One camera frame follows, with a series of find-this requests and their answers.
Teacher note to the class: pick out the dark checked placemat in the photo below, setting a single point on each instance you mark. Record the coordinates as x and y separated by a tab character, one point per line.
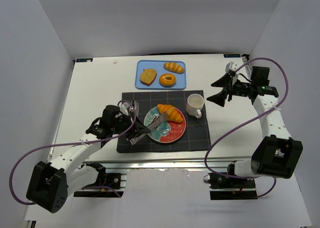
196	136

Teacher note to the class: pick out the right blue table sticker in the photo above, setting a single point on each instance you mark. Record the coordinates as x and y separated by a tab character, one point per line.
232	55

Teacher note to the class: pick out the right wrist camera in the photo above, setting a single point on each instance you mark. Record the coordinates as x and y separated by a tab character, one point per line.
231	68

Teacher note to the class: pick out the left blue table sticker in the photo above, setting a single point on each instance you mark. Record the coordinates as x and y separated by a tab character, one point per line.
78	60

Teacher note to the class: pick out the aluminium frame rail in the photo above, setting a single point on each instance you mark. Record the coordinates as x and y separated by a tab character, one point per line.
162	164

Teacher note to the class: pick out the metal tongs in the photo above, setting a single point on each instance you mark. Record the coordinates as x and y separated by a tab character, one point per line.
158	119

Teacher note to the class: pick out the blue table sticker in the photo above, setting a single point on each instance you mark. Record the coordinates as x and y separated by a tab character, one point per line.
232	55
78	60

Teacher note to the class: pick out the brown bread slice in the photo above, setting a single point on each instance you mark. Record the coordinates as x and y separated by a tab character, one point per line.
148	76

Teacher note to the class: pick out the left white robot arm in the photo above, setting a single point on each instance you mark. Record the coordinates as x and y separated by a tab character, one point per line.
96	136

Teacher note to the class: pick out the orange donut bread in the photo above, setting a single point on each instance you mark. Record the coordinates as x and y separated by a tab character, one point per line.
167	80

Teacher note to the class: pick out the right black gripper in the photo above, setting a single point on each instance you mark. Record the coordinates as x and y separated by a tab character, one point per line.
230	90

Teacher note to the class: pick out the white ceramic mug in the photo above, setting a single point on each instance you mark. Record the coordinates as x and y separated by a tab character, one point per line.
195	103

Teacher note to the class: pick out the red and teal plate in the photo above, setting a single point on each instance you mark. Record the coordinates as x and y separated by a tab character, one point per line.
167	131

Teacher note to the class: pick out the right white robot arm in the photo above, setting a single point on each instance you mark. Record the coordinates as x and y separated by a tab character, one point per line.
278	153

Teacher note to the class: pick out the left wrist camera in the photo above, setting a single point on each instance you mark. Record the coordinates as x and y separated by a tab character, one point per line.
125	107

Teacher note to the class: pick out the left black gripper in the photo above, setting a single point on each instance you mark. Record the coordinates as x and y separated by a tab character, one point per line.
133	123

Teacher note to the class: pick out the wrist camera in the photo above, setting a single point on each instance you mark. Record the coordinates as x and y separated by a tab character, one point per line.
231	68
125	107

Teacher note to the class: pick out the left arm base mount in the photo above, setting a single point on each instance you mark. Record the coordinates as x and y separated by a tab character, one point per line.
108	184

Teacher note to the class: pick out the large striped croissant bread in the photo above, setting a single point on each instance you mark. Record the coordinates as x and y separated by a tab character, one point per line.
172	112

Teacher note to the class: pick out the small striped croissant bread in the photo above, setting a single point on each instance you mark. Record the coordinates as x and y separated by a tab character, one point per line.
174	67

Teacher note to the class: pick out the blue plastic tray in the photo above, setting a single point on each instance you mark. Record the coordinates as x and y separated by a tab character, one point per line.
158	66

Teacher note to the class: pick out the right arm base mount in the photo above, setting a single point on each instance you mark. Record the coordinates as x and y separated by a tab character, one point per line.
224	188

